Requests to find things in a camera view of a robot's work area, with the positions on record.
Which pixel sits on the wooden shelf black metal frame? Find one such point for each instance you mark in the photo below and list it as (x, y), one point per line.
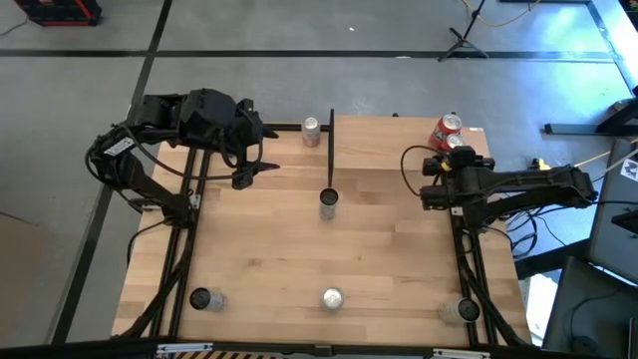
(379, 142)

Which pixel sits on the red Fanta soda can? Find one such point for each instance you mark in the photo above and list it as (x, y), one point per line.
(441, 132)
(454, 141)

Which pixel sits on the black aluminium table frame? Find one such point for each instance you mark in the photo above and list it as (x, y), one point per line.
(289, 126)

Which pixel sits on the black desk foot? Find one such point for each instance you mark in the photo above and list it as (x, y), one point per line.
(548, 260)
(573, 128)

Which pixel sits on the pink white soda can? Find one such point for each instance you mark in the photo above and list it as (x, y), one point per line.
(332, 298)
(311, 137)

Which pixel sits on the slim white can multicolour print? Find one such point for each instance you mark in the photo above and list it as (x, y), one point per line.
(451, 311)

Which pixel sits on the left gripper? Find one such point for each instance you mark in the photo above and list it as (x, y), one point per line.
(209, 117)

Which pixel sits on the dark grey box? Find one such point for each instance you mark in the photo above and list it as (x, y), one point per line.
(588, 309)

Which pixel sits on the slim white can yellow print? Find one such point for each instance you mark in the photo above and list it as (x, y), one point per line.
(328, 207)

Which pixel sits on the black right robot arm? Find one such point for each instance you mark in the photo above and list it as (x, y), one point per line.
(523, 182)

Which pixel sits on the slim white can teal print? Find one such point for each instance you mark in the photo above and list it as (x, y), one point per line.
(214, 300)

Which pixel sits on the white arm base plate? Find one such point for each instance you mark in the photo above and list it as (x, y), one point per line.
(194, 201)
(456, 211)

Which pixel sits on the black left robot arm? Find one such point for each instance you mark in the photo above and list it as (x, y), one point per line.
(144, 182)

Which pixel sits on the red black crate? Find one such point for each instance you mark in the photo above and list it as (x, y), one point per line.
(55, 12)

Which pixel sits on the black tripod stand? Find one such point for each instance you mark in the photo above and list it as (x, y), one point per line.
(462, 43)

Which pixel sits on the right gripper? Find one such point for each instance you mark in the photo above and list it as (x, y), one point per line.
(463, 159)

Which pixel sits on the yellow black hazard tape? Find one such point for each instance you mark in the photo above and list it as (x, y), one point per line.
(214, 355)

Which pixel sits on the yellow power plug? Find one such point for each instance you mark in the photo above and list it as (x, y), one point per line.
(540, 164)

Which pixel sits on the white metal bracket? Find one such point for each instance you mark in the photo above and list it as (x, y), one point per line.
(184, 347)
(461, 353)

